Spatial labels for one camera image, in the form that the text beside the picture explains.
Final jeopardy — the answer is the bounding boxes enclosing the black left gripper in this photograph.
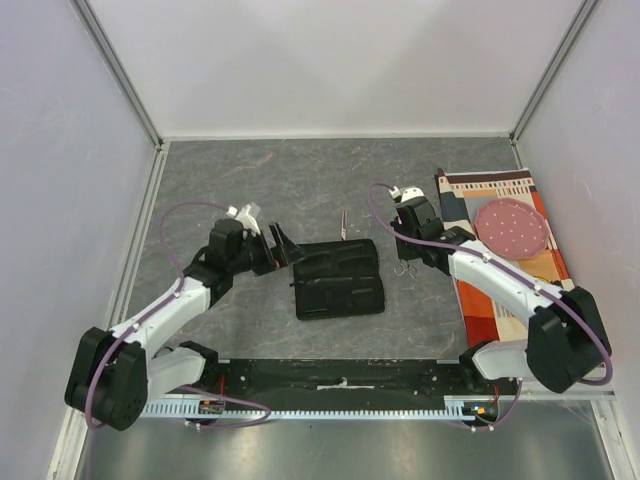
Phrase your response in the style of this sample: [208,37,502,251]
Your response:
[229,222,307,277]

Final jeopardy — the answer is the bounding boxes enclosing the silver hair scissors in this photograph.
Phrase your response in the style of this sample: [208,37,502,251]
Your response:
[393,260,417,278]

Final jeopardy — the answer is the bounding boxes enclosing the black zip tool case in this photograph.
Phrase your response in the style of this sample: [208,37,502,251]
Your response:
[292,238,385,321]

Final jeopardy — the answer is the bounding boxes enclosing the silver thinning scissors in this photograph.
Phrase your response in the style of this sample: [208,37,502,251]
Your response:
[340,210,348,241]

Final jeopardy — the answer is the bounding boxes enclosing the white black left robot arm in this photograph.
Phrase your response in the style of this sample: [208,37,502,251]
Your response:
[64,219,304,431]

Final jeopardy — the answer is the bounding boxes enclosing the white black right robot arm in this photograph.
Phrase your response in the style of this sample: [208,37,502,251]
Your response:
[390,188,613,394]

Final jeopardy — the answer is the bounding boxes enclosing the colourful patterned cloth mat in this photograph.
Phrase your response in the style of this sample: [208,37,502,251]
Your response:
[435,169,574,347]

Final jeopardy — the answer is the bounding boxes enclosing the pink dotted plate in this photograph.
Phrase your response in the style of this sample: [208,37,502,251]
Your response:
[473,198,550,261]

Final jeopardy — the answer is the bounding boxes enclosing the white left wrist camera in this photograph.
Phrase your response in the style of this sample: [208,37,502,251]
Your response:
[226,203,261,236]

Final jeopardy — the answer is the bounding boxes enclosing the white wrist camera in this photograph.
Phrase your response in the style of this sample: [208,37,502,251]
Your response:
[226,203,261,236]
[389,186,427,204]

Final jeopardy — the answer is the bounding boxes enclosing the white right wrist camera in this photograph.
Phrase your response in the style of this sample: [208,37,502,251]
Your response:
[389,186,427,204]

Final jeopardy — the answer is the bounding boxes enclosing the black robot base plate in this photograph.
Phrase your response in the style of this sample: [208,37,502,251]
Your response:
[195,359,517,398]

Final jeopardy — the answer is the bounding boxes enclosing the light blue cable duct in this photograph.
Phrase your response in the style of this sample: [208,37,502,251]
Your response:
[140,395,488,422]

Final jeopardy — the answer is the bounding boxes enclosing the aluminium frame post right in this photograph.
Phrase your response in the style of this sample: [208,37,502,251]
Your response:
[509,0,600,147]

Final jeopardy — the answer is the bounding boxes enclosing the aluminium frame post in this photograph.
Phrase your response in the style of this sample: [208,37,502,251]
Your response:
[509,0,600,147]
[69,0,166,151]

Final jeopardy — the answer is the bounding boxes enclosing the aluminium frame post left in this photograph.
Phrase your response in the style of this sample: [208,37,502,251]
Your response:
[69,0,166,151]

